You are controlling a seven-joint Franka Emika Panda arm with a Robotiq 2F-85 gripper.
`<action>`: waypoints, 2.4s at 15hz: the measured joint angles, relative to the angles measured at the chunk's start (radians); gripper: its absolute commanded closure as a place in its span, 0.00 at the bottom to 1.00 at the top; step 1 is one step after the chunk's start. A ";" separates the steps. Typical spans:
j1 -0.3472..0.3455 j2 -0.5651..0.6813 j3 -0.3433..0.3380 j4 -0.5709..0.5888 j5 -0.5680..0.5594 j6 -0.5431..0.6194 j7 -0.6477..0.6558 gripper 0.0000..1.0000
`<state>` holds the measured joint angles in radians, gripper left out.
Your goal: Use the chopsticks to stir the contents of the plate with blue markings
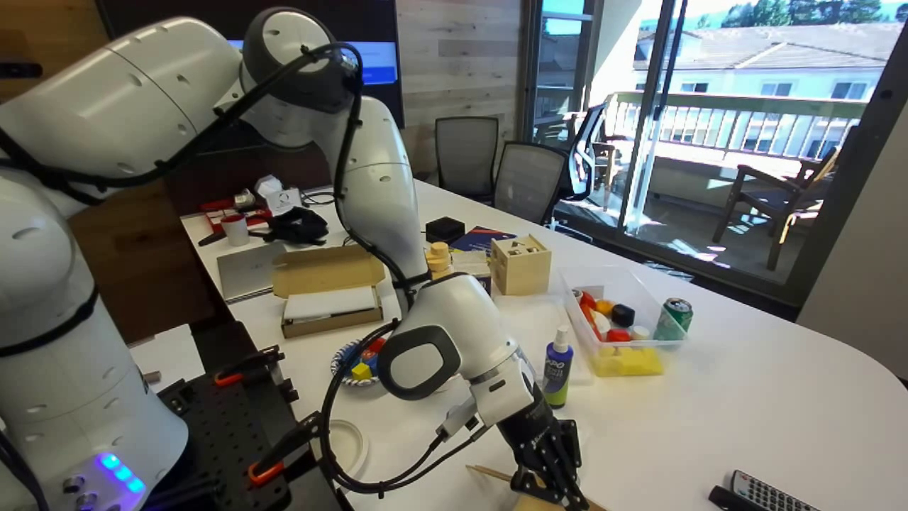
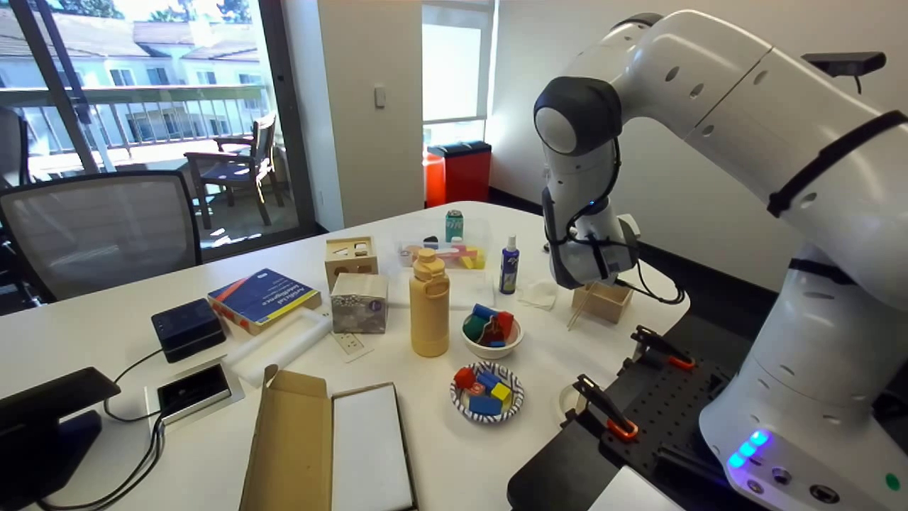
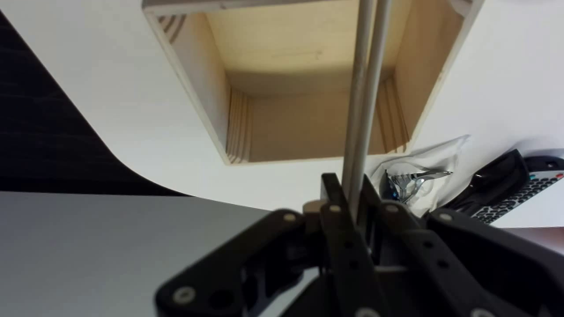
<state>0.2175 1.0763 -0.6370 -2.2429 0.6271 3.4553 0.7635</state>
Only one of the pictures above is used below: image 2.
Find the white ring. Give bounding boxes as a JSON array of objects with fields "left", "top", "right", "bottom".
[{"left": 550, "top": 377, "right": 591, "bottom": 430}]

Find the white phone pad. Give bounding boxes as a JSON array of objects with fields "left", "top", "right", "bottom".
[{"left": 141, "top": 355, "right": 247, "bottom": 430}]

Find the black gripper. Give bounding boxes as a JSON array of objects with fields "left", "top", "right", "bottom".
[{"left": 552, "top": 230, "right": 640, "bottom": 289}]

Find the blue book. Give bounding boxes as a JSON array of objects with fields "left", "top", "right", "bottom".
[{"left": 206, "top": 264, "right": 324, "bottom": 335}]

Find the black clamp orange handle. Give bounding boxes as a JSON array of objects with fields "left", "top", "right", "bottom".
[
  {"left": 629, "top": 325, "right": 697, "bottom": 375},
  {"left": 571, "top": 372, "right": 640, "bottom": 444}
]

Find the open brown cardboard box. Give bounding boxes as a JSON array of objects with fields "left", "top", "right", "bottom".
[{"left": 237, "top": 365, "right": 419, "bottom": 511}]

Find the long white flat box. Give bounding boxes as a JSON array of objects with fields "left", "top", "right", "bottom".
[{"left": 223, "top": 309, "right": 335, "bottom": 386}]

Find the wooden patio chair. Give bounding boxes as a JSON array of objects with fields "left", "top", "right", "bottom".
[{"left": 181, "top": 112, "right": 290, "bottom": 230}]

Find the orange bin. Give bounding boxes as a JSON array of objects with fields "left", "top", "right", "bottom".
[{"left": 423, "top": 150, "right": 447, "bottom": 211}]

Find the plate with blue markings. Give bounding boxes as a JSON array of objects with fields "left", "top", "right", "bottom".
[{"left": 447, "top": 362, "right": 524, "bottom": 430}]

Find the white paper sheet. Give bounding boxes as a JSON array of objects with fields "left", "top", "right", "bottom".
[{"left": 584, "top": 464, "right": 687, "bottom": 511}]

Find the black phone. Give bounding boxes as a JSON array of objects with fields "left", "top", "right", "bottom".
[{"left": 157, "top": 362, "right": 233, "bottom": 421}]

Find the white bowl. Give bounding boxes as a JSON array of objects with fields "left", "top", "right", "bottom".
[{"left": 460, "top": 301, "right": 524, "bottom": 362}]

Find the yellow bottle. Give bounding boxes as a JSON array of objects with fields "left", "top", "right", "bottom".
[{"left": 408, "top": 248, "right": 450, "bottom": 362}]

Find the black tablet stand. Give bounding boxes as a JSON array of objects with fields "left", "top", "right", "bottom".
[{"left": 0, "top": 366, "right": 123, "bottom": 511}]

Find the small printed card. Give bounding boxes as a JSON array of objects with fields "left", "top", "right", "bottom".
[{"left": 331, "top": 329, "right": 374, "bottom": 365}]

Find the black mounting plate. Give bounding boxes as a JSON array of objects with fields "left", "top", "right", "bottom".
[{"left": 506, "top": 309, "right": 788, "bottom": 511}]

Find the red bin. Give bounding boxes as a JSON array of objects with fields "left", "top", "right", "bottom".
[{"left": 443, "top": 139, "right": 494, "bottom": 206}]

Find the balcony railing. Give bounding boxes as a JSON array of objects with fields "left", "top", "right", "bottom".
[{"left": 0, "top": 82, "right": 277, "bottom": 160}]

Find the wooden box with holes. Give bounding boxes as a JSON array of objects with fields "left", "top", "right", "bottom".
[{"left": 324, "top": 234, "right": 379, "bottom": 289}]

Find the small clear plastic container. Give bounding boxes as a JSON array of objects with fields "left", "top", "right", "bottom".
[{"left": 520, "top": 279, "right": 561, "bottom": 313}]

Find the small wooden tray box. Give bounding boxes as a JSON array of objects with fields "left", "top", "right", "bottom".
[{"left": 567, "top": 281, "right": 635, "bottom": 328}]

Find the small black box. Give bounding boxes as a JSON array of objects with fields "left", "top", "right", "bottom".
[{"left": 150, "top": 295, "right": 230, "bottom": 366}]

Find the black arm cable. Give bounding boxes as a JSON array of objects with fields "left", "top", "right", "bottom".
[{"left": 613, "top": 262, "right": 690, "bottom": 309}]

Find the blue bottle white cap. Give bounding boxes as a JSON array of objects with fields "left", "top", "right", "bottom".
[{"left": 497, "top": 237, "right": 523, "bottom": 299}]

